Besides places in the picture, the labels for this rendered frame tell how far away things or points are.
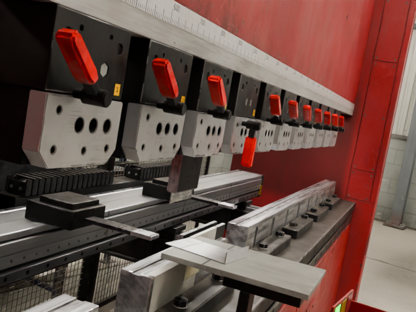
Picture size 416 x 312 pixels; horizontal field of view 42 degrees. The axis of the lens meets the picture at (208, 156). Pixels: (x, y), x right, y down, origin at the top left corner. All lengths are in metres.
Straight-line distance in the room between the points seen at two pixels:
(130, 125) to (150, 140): 0.05
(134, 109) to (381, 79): 2.47
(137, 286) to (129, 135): 0.31
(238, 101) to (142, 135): 0.40
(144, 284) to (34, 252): 0.26
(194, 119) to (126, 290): 0.31
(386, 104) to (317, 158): 0.47
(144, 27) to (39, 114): 0.22
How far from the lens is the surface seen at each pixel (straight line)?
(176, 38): 0.81
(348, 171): 3.12
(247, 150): 1.14
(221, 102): 0.92
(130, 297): 0.96
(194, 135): 0.92
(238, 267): 0.97
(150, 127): 0.77
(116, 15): 0.66
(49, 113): 0.57
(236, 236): 1.47
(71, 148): 0.62
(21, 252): 1.07
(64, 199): 1.12
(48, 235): 1.12
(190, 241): 1.07
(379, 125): 3.11
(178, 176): 0.99
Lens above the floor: 1.27
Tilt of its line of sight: 5 degrees down
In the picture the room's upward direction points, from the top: 10 degrees clockwise
